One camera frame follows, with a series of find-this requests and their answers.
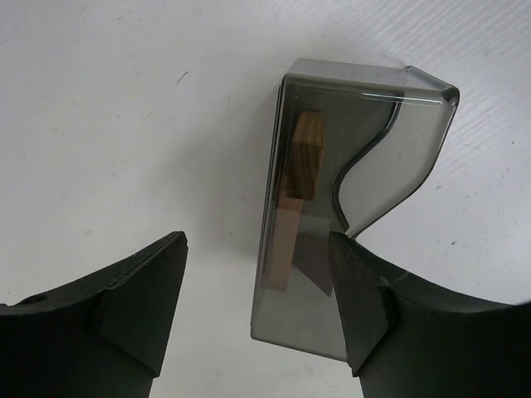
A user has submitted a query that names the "striped light wood block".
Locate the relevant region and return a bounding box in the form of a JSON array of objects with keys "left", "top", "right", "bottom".
[{"left": 286, "top": 111, "right": 324, "bottom": 201}]

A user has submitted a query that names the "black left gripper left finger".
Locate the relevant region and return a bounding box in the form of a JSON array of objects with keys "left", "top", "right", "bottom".
[{"left": 1, "top": 231, "right": 188, "bottom": 397}]

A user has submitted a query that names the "plain light wood block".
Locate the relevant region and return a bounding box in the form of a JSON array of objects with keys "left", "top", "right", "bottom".
[{"left": 268, "top": 194, "right": 303, "bottom": 292}]

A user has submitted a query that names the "dark red wood block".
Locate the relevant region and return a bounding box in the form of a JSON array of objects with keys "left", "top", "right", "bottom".
[{"left": 293, "top": 234, "right": 334, "bottom": 297}]

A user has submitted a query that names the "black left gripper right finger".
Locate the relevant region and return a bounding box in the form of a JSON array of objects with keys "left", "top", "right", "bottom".
[{"left": 329, "top": 232, "right": 530, "bottom": 397}]

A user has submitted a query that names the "smoky transparent plastic bin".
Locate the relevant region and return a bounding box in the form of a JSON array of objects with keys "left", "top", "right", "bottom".
[{"left": 250, "top": 58, "right": 460, "bottom": 361}]

